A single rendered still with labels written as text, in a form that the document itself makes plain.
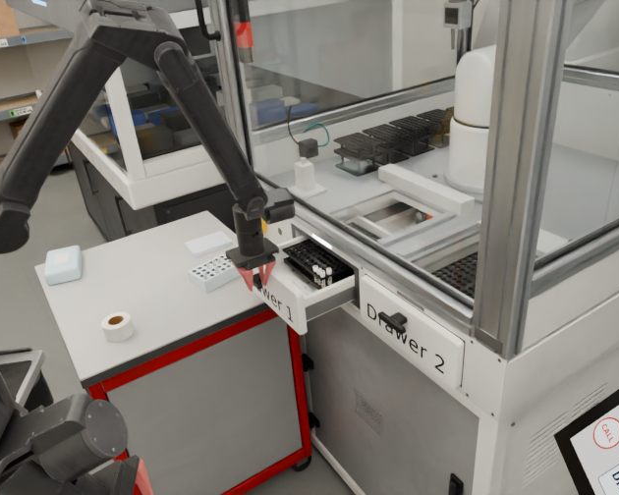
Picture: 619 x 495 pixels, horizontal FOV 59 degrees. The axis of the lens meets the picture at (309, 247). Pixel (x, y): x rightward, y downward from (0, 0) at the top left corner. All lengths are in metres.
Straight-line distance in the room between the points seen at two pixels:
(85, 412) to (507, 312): 0.64
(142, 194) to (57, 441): 1.46
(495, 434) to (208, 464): 0.89
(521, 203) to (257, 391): 1.03
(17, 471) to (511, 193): 0.68
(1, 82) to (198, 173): 3.47
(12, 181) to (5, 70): 4.40
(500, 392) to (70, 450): 0.71
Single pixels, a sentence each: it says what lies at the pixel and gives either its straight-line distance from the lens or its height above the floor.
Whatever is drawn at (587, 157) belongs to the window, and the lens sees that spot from 0.95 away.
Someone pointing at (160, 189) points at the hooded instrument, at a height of 0.85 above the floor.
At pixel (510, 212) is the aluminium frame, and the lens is 0.85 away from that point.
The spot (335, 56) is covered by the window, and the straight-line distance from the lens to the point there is 1.12.
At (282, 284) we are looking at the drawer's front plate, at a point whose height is 0.93.
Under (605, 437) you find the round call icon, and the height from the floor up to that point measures 1.01.
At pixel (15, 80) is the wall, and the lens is 5.33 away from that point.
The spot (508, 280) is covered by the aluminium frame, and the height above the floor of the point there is 1.10.
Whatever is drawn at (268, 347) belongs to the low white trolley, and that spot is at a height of 0.60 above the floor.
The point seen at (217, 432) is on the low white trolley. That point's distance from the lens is 1.65.
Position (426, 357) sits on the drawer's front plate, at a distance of 1.12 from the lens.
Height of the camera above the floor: 1.59
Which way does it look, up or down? 30 degrees down
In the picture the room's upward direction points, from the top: 5 degrees counter-clockwise
